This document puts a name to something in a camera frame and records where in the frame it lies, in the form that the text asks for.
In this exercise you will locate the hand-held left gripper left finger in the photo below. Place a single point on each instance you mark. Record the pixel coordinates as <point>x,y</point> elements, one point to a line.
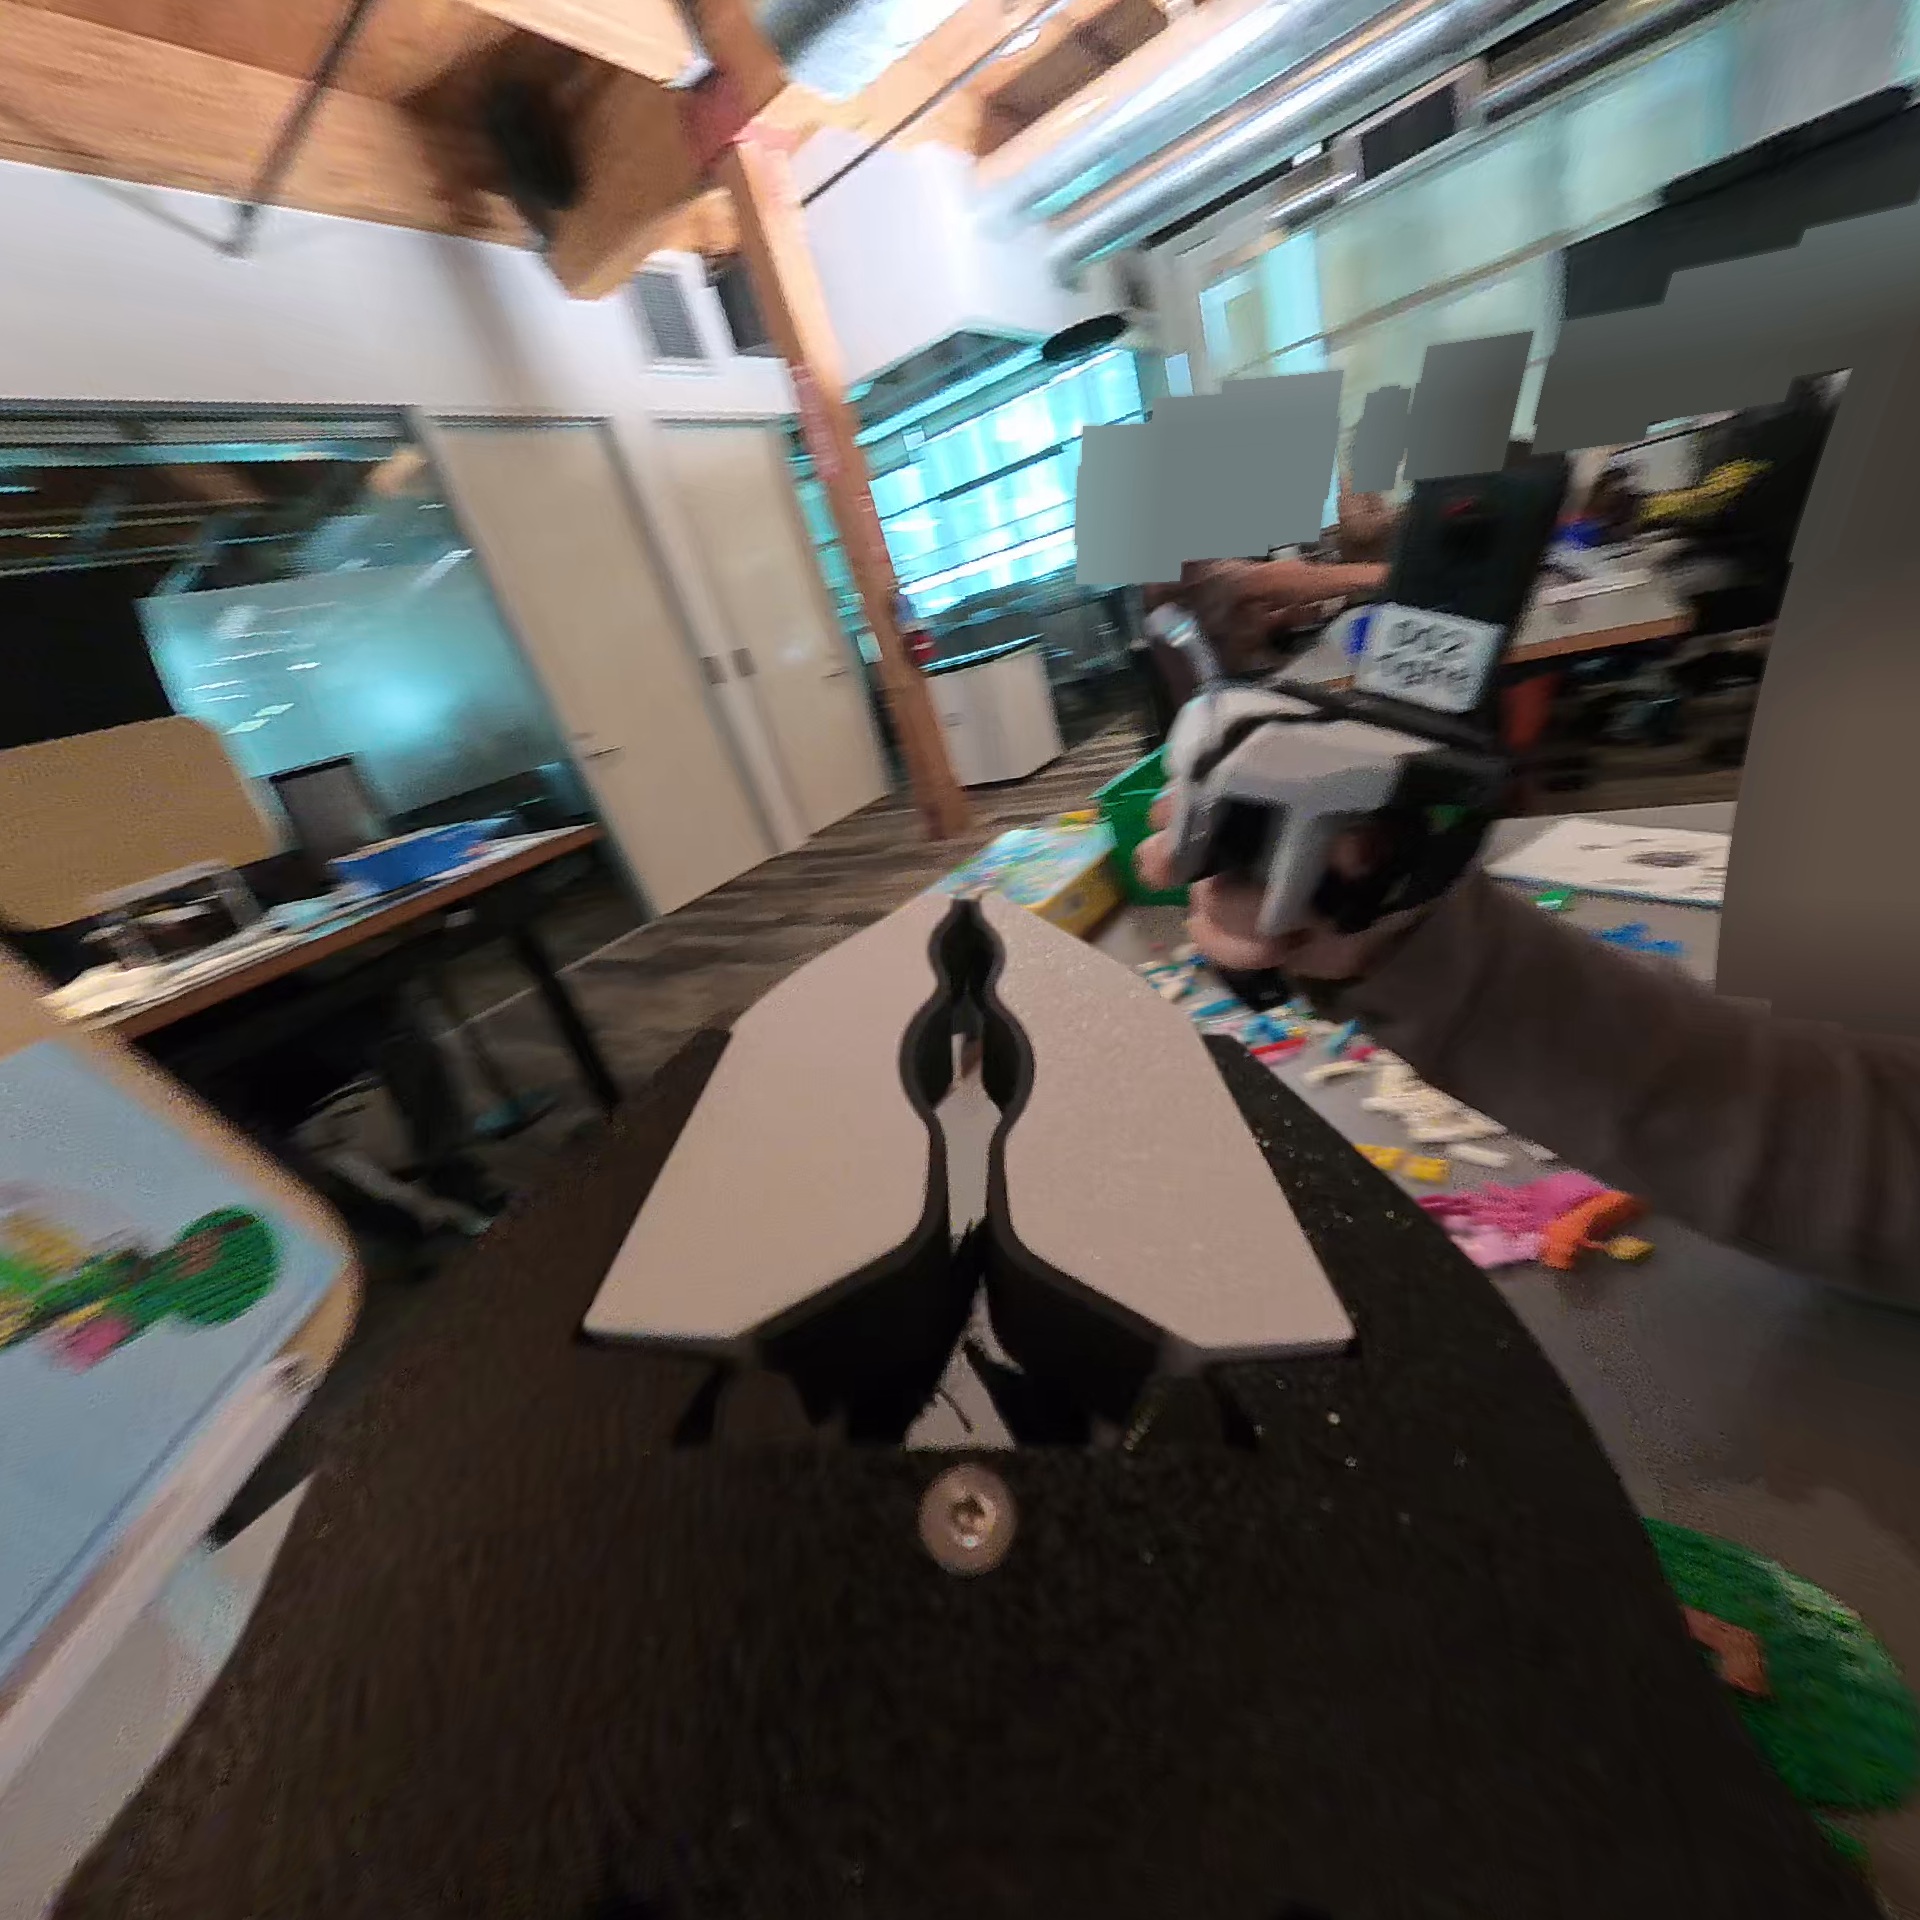
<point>779,1171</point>

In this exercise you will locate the window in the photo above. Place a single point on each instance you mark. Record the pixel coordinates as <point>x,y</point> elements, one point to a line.
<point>1003,481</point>

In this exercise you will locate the white door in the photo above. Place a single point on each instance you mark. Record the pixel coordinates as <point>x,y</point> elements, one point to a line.
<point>569,661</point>
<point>764,628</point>

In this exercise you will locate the pink and orange brick assembly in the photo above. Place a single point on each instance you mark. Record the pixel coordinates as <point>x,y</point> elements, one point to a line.
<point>1516,1213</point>

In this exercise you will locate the wall air vent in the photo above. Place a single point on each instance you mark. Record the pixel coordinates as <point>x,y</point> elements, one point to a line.
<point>671,315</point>

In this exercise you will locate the black wall speaker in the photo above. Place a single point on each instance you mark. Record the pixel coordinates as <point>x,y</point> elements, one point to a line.
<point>743,306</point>

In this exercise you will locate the white cabinet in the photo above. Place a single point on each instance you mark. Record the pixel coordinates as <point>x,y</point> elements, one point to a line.
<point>996,714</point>

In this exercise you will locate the wooden post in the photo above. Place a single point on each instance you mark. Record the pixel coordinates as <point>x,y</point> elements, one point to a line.
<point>856,494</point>

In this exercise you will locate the silver ventilation duct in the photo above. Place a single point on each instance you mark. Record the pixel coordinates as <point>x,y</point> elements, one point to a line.
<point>1348,105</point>

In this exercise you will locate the yellow brick set box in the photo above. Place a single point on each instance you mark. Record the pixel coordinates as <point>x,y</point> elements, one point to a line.
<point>1050,869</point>

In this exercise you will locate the brick set instruction booklet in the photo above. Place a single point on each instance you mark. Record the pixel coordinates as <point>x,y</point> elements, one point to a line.
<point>136,1320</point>

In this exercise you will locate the pile of loose coloured bricks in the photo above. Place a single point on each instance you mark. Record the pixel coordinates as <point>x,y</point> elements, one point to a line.
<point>1348,1049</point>

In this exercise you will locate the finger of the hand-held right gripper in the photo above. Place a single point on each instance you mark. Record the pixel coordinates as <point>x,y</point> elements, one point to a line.
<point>1319,780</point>
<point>1200,763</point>

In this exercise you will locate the wooden table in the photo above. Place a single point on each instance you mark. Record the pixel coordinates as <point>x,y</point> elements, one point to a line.
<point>376,931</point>

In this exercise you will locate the grey desk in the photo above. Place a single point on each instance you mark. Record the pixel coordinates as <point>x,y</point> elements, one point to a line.
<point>1723,1424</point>

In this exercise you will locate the green brick plant model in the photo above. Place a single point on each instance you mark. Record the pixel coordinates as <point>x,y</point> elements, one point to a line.
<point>1786,1681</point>

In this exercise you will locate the person's right hand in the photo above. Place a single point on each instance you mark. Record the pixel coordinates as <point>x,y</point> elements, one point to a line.
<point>1276,954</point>

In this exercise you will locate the green plastic bin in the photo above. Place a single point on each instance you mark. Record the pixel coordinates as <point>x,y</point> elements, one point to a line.
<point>1147,818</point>

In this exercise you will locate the white paper sheet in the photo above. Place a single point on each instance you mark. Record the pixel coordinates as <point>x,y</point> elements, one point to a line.
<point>1612,861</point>

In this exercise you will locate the blue flat box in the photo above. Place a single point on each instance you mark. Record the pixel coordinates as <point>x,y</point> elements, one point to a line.
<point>427,858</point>

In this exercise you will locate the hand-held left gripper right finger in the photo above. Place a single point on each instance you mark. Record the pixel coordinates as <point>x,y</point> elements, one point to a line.
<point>1154,1171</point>

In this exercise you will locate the black ceiling device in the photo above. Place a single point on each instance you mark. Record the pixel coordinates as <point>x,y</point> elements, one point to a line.
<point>529,142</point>

